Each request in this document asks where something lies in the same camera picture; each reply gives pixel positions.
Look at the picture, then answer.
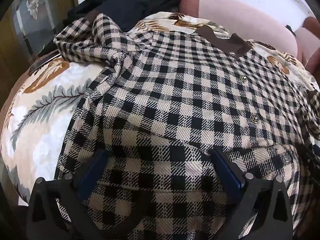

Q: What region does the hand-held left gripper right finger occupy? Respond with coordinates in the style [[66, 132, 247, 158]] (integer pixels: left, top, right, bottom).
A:
[[200, 147, 293, 240]]

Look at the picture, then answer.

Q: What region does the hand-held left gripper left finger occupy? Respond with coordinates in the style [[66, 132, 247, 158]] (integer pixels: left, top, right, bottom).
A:
[[26, 149, 141, 240]]

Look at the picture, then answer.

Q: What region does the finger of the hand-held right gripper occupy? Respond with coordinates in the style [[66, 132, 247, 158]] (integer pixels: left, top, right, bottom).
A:
[[299, 144, 320, 179]]

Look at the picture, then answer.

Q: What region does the black beige checked shirt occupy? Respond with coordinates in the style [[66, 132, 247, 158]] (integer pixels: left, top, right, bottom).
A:
[[54, 12, 320, 240]]

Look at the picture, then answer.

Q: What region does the floral leaf print blanket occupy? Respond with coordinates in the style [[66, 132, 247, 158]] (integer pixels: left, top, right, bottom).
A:
[[0, 12, 320, 240]]

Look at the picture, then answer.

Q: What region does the pink cushion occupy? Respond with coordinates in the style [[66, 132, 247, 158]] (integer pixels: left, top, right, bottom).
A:
[[295, 16, 320, 74]]

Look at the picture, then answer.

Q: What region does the small black object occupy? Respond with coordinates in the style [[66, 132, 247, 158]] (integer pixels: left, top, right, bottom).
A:
[[285, 24, 297, 37]]

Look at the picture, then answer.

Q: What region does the pink sofa backrest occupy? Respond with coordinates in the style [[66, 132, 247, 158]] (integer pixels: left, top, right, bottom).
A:
[[179, 0, 302, 63]]

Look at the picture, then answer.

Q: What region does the wooden cabinet with glass door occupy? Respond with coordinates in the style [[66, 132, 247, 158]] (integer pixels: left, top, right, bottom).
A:
[[0, 0, 78, 100]]

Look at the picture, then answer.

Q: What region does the dark navy garment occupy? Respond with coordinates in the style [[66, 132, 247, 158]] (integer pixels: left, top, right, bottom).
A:
[[64, 0, 193, 33]]

